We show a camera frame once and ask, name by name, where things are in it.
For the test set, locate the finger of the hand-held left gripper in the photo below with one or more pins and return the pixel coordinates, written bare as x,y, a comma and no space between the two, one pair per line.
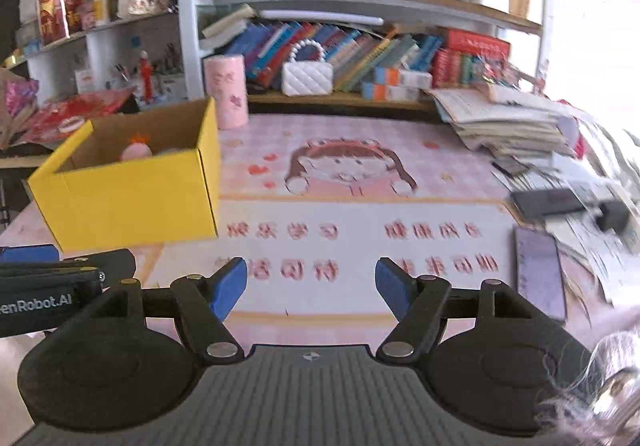
110,263
27,254

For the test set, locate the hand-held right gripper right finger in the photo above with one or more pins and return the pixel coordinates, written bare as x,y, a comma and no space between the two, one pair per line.
392,286

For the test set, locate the white flat board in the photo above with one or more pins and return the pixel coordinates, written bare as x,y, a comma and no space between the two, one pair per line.
320,17

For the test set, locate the pen holder boxes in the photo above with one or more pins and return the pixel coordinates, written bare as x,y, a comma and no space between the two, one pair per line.
170,84

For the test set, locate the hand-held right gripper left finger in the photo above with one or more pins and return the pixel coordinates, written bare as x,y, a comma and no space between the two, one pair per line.
230,286

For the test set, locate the stack of papers and workbooks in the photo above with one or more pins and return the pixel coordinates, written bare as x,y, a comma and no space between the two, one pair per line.
500,126

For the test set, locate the fluffy grey fur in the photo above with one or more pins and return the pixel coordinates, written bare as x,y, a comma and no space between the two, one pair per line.
575,406

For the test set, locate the pink printed desk mat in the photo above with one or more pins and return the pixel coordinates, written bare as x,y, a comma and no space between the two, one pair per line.
350,206

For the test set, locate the red dictionary stack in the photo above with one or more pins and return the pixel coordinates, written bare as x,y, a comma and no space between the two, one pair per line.
475,46

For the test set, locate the white box with red label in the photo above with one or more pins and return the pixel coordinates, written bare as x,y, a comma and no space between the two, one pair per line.
85,81

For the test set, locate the red figure snack bags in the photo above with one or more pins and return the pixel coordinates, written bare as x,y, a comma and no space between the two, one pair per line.
52,11

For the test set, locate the orange plastic clip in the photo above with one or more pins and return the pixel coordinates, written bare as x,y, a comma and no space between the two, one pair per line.
138,139

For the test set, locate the smartphone with lit screen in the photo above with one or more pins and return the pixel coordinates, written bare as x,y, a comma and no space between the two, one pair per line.
540,271

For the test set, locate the row of leaning colourful books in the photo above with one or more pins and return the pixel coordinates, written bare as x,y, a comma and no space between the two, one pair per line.
350,51

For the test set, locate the pink fluffy pompom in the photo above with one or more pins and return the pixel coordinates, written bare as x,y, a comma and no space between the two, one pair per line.
135,152

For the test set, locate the loose printed papers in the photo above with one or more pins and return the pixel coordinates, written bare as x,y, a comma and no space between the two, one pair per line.
600,266

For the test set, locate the white yellow jar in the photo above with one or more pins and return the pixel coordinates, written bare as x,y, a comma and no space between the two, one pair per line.
102,6

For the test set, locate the pink cartoon cylinder container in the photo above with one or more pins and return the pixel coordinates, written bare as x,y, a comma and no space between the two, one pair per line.
225,91

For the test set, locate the cream books lying flat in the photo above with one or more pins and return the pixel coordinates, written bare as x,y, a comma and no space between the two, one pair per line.
225,26

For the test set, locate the yellow cardboard box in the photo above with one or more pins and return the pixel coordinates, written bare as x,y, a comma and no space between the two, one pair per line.
130,196

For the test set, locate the pile of red packets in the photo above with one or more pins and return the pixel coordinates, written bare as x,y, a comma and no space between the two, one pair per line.
75,116

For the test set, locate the orange white carton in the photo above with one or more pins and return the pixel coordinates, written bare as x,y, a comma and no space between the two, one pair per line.
405,76
390,91

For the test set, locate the shiny pink wrapping paper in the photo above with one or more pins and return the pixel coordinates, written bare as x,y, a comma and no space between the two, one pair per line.
17,101

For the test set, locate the smartphone with dark screen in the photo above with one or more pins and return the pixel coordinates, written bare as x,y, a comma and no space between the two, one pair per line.
545,201

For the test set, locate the colourful figurine cluster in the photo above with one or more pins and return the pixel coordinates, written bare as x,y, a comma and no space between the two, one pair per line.
500,71

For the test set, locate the white wooden bookshelf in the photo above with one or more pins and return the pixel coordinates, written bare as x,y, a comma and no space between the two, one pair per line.
186,26

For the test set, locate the red hanging ornament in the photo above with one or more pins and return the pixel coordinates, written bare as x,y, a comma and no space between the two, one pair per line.
146,76

